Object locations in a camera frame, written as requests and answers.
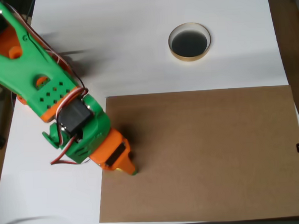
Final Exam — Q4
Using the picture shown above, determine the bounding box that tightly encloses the orange robot base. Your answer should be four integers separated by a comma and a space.
16, 94, 28, 106

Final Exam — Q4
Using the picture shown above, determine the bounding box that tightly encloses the red white servo cable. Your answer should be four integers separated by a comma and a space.
47, 86, 93, 167

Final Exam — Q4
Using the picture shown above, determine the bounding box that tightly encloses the round dish with gold rim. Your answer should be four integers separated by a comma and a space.
167, 21, 212, 63

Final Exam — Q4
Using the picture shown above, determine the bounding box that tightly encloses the brown cardboard sheet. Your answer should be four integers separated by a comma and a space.
93, 84, 299, 224

